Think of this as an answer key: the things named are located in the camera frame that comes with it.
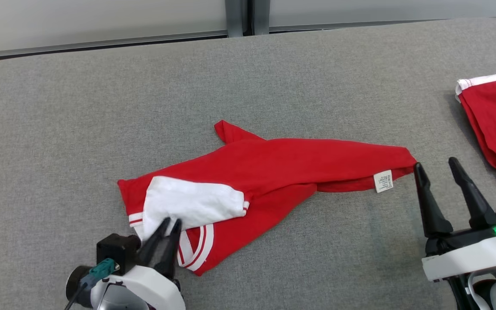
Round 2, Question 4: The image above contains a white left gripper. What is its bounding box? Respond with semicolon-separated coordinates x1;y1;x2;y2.
91;217;186;310

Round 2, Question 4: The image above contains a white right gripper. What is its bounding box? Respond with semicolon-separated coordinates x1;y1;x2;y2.
413;157;496;283

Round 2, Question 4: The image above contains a teal left camera connector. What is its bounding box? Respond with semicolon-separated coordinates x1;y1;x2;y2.
80;258;120;287

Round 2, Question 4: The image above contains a grey double door frame post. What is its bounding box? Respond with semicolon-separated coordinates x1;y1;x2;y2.
224;0;271;38

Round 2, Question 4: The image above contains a black left camera cable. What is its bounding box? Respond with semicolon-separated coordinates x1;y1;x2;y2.
63;282;90;310

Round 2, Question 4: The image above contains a grey wall baseboard strip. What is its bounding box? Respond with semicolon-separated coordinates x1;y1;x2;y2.
0;29;228;61
269;16;496;33

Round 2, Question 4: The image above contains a red jersey number 23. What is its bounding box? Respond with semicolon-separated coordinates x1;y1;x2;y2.
117;120;418;277

